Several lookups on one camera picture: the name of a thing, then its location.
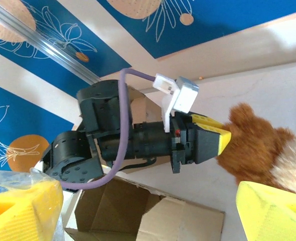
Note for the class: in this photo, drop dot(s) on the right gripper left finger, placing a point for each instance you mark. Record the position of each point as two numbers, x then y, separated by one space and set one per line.
17 216

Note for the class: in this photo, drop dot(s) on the brown teddy bear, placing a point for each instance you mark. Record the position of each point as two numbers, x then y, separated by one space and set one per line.
250 148

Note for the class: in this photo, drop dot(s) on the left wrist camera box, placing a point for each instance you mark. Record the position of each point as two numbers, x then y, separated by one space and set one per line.
185 95

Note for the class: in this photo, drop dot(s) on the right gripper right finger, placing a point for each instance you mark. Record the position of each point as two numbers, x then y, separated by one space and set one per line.
271 216

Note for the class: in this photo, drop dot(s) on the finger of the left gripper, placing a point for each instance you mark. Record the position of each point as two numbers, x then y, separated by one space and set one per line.
208 145
205 120

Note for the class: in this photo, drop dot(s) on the aluminium corner post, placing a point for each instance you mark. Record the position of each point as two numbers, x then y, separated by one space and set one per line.
50 47

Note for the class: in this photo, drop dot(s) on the blue floral wall poster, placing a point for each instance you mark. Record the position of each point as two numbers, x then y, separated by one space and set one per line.
37 113
213 25
100 57
32 51

